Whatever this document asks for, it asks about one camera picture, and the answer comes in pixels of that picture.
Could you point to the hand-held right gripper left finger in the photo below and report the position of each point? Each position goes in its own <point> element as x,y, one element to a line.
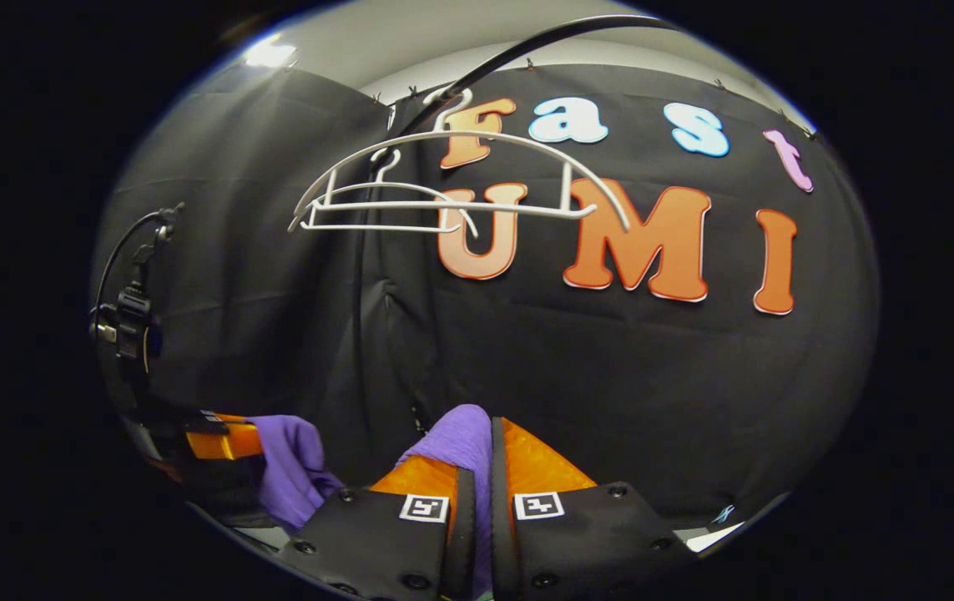
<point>410,542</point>

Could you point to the small ceiling light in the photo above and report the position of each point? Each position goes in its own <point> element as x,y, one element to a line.
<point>270,54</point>

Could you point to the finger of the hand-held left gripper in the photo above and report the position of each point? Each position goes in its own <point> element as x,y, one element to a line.
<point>222,441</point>

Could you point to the white plastic clothes hanger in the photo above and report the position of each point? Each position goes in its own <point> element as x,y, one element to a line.
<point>476,133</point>
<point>385,227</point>

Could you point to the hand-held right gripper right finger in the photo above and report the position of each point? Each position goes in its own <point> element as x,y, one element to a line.
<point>500,501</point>

